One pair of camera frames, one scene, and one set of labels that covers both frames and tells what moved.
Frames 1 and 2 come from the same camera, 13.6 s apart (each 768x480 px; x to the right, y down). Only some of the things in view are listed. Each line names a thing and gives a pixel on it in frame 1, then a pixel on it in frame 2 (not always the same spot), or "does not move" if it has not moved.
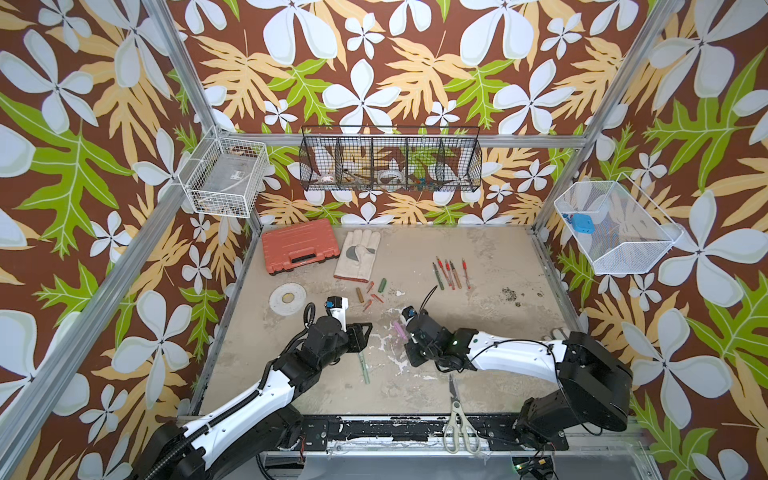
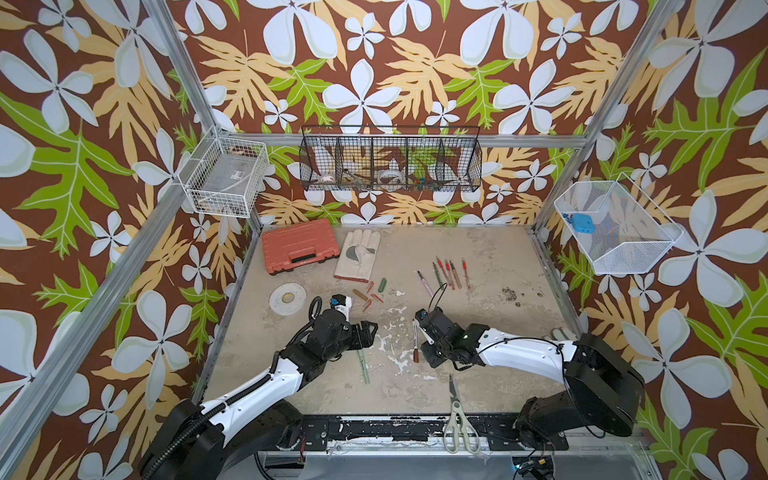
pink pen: (398, 327) -> (426, 284)
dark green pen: (437, 277) does not move
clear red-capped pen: (448, 272) does not move
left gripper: (357, 339) does not move
